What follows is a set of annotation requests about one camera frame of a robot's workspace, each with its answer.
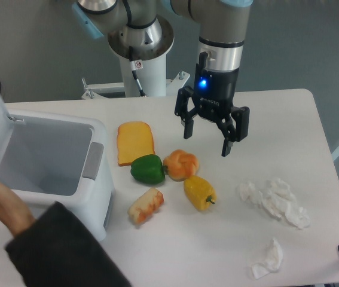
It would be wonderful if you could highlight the green toy bell pepper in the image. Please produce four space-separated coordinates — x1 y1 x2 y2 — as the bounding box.
130 154 165 185

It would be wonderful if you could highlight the white plastic trash can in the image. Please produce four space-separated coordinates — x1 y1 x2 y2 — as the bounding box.
0 109 115 241

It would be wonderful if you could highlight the yellow toy bell pepper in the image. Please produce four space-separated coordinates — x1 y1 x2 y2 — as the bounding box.
184 176 217 211

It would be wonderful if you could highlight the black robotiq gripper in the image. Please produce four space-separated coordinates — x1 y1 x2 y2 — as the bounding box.
175 64 250 157

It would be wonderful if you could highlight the orange knotted toy bun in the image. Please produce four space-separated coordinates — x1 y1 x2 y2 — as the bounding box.
163 149 200 181

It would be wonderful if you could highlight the person's bare hand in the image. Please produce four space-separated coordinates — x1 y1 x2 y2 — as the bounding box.
0 183 36 237

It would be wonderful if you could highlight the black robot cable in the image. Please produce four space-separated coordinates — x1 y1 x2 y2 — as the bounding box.
129 46 148 98

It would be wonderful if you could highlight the small crumpled white tissue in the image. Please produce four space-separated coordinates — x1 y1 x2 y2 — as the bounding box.
251 237 283 280

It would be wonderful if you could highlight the dark sleeved forearm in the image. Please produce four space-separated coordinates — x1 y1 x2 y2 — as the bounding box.
5 202 131 286

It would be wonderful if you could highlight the orange white toy bread piece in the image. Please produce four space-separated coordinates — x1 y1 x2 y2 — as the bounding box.
127 188 164 225

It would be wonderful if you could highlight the large crumpled white tissue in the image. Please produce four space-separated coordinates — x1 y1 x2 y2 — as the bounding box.
236 178 311 230

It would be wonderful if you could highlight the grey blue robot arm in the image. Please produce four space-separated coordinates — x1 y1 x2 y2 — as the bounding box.
72 1 252 156

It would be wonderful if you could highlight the toy toast slice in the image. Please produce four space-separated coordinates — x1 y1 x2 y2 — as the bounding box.
117 121 155 166

